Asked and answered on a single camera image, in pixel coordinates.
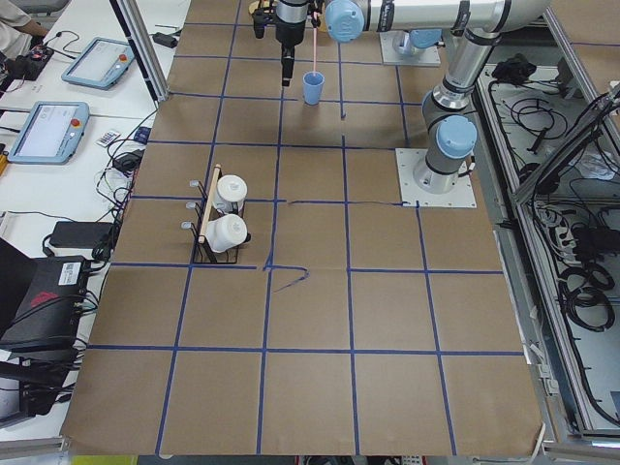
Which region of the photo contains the near teach pendant tablet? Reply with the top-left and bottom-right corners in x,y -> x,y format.
8,101 -> 90,165

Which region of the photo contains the aluminium frame post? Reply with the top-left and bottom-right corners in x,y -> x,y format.
109,0 -> 169,103

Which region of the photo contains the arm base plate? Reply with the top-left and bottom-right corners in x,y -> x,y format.
380,29 -> 442,68
395,148 -> 477,208

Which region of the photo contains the teach pendant tablet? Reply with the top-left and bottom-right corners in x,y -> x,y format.
61,37 -> 135,90
8,101 -> 90,165

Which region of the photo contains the black wire mug rack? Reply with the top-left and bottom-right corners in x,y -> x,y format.
181,164 -> 251,264

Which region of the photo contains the far teach pendant tablet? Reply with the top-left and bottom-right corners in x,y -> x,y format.
61,37 -> 135,90

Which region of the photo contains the near white mug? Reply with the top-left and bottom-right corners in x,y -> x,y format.
205,214 -> 251,253

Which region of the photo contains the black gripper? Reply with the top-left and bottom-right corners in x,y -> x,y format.
281,44 -> 295,87

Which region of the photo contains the small remote control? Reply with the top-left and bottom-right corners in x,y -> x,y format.
96,129 -> 121,147

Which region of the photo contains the far white mug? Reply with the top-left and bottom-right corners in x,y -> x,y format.
213,174 -> 248,214

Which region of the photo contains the black computer box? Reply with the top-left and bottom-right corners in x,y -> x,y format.
1,253 -> 89,353

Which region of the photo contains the light blue plastic cup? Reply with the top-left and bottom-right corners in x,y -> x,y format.
302,71 -> 325,106

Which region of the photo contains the wooden cup tree stand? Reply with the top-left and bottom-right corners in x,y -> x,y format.
248,0 -> 264,16

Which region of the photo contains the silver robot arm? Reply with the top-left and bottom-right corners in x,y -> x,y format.
253,0 -> 549,195
308,1 -> 442,61

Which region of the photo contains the black power adapter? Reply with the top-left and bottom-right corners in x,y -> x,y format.
152,32 -> 178,48

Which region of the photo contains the white mug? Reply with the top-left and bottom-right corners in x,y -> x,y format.
205,214 -> 251,253
213,174 -> 248,214

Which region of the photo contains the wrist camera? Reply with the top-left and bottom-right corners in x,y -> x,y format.
252,1 -> 272,39

